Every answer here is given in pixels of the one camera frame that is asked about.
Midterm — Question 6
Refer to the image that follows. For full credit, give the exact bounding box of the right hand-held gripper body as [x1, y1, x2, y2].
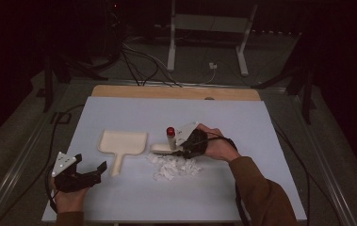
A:
[175, 121, 209, 160]

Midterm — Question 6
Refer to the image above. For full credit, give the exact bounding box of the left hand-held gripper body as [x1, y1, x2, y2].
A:
[51, 151, 103, 194]

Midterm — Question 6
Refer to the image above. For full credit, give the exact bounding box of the pile of white paper scraps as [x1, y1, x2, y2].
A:
[146, 153, 203, 183]

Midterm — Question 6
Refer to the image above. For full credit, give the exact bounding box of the cream brush with red tip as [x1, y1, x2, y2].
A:
[149, 126, 181, 156]

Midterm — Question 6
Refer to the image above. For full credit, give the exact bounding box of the cream plastic dustpan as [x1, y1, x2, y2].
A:
[96, 129, 149, 178]

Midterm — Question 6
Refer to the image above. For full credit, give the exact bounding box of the person's left hand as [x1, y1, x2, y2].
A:
[50, 176, 89, 215]

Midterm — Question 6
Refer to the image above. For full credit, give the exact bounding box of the person's right hand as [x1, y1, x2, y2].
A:
[196, 122, 242, 164]

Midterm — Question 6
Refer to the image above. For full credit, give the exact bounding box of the pale blue table mat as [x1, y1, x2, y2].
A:
[41, 96, 308, 223]

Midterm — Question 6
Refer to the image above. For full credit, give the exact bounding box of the black tripod stand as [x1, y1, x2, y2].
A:
[41, 51, 110, 114]
[250, 31, 317, 125]

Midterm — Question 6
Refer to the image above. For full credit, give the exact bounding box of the white metal stand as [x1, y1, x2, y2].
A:
[166, 0, 260, 77]

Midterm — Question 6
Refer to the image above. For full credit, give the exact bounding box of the right hand-held gripper cable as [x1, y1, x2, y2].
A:
[198, 131, 252, 226]

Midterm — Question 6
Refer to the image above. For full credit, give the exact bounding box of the hand-held gripper cable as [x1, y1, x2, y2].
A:
[43, 170, 58, 215]
[198, 131, 252, 226]

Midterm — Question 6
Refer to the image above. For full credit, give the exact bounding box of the left hand-held gripper cable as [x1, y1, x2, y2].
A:
[43, 170, 58, 215]

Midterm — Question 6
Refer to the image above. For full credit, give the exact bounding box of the long black cable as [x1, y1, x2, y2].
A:
[0, 104, 87, 226]
[271, 118, 313, 226]

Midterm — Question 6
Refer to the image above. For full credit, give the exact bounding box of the aluminium rail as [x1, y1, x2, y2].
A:
[292, 93, 357, 226]
[0, 119, 52, 226]

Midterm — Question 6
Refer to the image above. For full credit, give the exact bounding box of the white cable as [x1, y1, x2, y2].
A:
[194, 68, 218, 87]

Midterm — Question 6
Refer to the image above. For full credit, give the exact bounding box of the bundle of black cables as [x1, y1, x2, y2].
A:
[120, 41, 184, 88]

